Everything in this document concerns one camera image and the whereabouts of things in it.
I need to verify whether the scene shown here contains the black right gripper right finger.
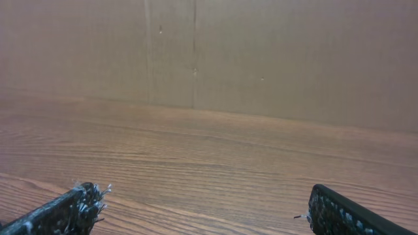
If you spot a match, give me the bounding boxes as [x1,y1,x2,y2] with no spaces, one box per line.
[296,184,417,235]

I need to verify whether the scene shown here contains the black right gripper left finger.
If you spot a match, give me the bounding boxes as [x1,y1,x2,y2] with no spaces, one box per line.
[1,182,112,235]

